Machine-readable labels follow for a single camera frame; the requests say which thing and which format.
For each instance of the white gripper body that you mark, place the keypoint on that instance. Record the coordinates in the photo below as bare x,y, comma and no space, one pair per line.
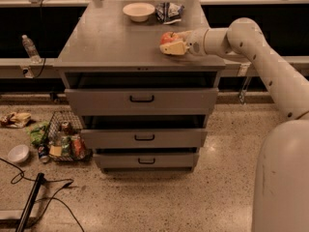
195,42

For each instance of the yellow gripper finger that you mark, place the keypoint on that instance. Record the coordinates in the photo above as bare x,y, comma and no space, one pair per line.
183,36
174,48

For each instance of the red apple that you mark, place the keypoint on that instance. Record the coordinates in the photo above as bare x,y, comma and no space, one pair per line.
169,37

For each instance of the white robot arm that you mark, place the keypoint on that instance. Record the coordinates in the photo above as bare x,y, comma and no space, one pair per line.
281,191

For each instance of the white paper bowl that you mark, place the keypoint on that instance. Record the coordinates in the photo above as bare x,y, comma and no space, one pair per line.
138,12

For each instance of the crumpled blue white chip bag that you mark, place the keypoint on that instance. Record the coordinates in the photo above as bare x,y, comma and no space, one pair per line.
169,13

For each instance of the grey drawer cabinet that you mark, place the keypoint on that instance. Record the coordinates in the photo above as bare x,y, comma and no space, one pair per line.
106,50

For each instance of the top grey drawer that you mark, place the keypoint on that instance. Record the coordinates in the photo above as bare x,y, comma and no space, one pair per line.
183,101

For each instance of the grey drawer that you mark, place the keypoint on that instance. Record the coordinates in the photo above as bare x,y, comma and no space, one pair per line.
183,101
174,160
151,138

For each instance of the middle grey drawer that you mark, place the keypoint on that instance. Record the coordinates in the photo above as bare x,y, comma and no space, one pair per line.
151,138

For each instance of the bottom grey drawer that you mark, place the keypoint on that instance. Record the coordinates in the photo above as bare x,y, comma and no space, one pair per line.
174,160

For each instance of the red can in basket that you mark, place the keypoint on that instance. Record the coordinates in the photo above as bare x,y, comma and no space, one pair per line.
78,147

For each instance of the green can in basket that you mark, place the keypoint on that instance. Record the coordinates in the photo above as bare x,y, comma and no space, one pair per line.
65,145

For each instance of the clear plastic water bottle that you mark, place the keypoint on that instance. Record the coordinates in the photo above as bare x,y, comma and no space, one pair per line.
31,50

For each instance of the green snack bag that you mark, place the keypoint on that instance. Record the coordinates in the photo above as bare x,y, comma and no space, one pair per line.
38,133

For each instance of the blue soda can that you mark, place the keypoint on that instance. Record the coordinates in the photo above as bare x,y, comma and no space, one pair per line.
43,153

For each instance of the crumpled brown snack bag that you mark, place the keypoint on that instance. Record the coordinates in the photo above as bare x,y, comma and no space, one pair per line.
15,120

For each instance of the black pole on floor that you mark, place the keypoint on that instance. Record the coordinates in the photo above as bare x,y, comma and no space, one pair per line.
30,203

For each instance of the wire mesh basket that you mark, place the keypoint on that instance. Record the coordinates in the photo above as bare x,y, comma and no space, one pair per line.
63,123

